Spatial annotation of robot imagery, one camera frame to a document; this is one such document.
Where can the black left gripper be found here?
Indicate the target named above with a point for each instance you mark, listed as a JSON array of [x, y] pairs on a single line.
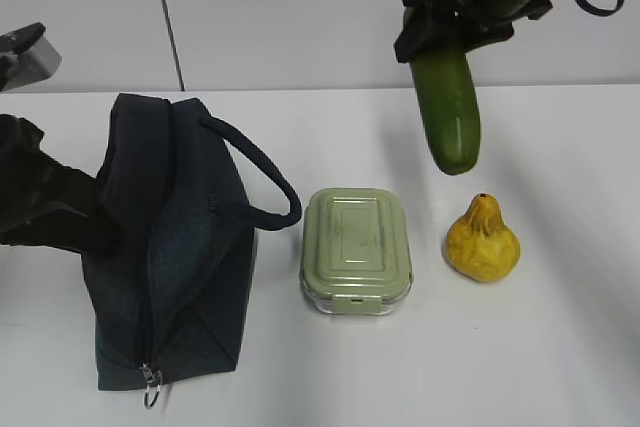
[[45, 203]]

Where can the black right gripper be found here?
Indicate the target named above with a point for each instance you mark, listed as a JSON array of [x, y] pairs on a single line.
[[429, 25]]

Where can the green cucumber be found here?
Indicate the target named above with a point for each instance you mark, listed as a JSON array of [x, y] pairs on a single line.
[[448, 107]]

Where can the dark navy fabric lunch bag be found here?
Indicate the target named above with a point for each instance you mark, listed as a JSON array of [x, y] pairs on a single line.
[[190, 191]]

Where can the yellow pear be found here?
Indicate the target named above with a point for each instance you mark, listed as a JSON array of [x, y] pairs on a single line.
[[479, 244]]

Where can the green lid glass lunch box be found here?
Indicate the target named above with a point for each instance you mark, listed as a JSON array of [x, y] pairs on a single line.
[[356, 255]]

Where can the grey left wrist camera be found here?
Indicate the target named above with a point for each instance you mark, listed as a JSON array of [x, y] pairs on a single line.
[[27, 57]]

